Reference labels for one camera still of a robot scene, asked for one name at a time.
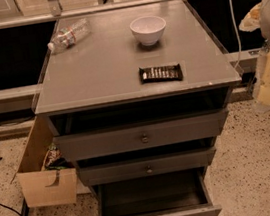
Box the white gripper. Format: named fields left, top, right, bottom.
left=239, top=3, right=270, bottom=112

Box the grey drawer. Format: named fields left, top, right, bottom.
left=54, top=109, right=228, bottom=161
left=97, top=169, right=221, bottom=216
left=78, top=147, right=216, bottom=186

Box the grey drawer cabinet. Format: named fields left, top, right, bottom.
left=21, top=0, right=255, bottom=195

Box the dark chocolate bar wrapper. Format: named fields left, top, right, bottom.
left=139, top=64, right=183, bottom=83

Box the white bowl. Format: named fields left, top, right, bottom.
left=130, top=16, right=166, bottom=46

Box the clear plastic water bottle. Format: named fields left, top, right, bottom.
left=48, top=18, right=91, bottom=54

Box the snack bag in box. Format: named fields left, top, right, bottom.
left=42, top=144, right=68, bottom=171

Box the cardboard box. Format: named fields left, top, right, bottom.
left=17, top=117, right=77, bottom=208

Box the white cable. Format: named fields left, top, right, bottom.
left=212, top=0, right=246, bottom=72

